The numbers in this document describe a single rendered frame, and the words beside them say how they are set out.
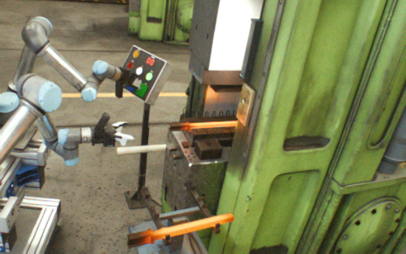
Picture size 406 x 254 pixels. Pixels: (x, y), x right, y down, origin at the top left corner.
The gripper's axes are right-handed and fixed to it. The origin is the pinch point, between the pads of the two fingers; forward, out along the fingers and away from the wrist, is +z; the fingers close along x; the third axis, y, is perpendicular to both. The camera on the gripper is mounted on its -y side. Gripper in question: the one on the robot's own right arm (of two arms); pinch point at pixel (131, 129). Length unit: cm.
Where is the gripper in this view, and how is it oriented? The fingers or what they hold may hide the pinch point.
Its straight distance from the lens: 183.0
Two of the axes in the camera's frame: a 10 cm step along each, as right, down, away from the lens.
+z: 9.2, -0.4, 3.8
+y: -1.5, 8.7, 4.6
